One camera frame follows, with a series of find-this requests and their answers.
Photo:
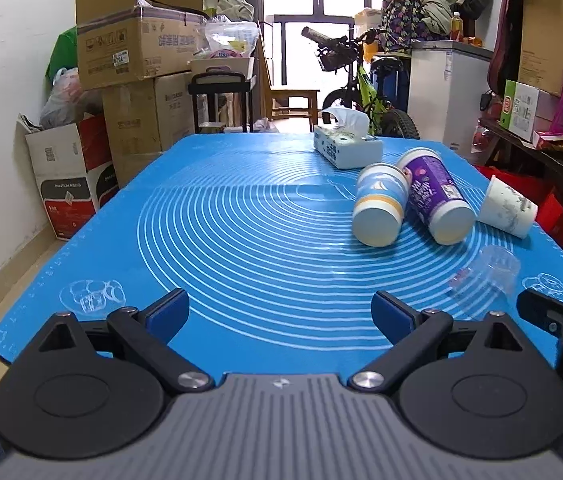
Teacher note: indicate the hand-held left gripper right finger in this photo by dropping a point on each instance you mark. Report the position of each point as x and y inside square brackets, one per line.
[390, 314]

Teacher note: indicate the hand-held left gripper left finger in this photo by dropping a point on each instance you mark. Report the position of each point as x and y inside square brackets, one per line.
[169, 312]

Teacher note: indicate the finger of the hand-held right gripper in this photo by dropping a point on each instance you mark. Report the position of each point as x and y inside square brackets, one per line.
[541, 307]

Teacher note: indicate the clear plastic cup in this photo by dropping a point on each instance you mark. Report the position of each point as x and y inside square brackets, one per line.
[496, 270]

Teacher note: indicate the blue and white paper cup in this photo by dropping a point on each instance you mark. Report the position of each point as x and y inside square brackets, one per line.
[379, 207]

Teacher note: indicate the purple paper cup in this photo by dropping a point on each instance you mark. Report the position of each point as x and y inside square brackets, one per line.
[434, 190]

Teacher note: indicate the blue silicone mat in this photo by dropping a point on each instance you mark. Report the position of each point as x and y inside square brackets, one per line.
[261, 235]

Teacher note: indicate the red bag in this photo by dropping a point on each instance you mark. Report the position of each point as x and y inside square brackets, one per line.
[526, 182]

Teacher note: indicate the dark wooden side table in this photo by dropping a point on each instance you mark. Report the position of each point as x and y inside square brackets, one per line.
[561, 170]

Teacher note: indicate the white red black carton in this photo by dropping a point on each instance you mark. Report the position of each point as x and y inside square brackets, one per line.
[71, 175]

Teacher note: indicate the white tissue box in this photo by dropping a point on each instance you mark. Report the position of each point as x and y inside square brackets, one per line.
[349, 149]

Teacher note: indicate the plain brown cardboard box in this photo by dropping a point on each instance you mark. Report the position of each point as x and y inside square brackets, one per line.
[136, 125]

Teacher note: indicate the green and white box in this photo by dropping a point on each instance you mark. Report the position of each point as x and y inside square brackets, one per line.
[524, 107]

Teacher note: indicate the green bicycle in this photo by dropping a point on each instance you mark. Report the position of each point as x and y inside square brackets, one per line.
[366, 95]

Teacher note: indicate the black cart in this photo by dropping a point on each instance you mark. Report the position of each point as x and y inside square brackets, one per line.
[221, 95]

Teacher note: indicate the white chest freezer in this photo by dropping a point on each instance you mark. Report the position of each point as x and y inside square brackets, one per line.
[436, 95]

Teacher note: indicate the translucent plastic bag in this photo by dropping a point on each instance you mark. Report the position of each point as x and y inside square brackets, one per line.
[69, 97]

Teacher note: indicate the wooden chair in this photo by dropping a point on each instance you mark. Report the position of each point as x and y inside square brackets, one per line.
[291, 97]

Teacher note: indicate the white bin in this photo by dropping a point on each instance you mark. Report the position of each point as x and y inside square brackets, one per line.
[221, 67]

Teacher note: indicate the tall brown cardboard box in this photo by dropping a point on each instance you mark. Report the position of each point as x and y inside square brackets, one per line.
[551, 45]

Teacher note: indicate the large open cardboard box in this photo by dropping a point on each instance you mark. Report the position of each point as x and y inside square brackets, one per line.
[131, 45]

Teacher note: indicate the clear bag of goods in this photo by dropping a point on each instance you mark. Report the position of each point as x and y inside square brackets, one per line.
[231, 37]

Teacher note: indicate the green bag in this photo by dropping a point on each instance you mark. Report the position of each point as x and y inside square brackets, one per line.
[64, 50]

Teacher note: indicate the orange drink bottle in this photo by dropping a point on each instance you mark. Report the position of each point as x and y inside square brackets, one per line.
[456, 27]

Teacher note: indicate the purple patterned bag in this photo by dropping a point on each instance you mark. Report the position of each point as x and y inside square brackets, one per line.
[406, 20]

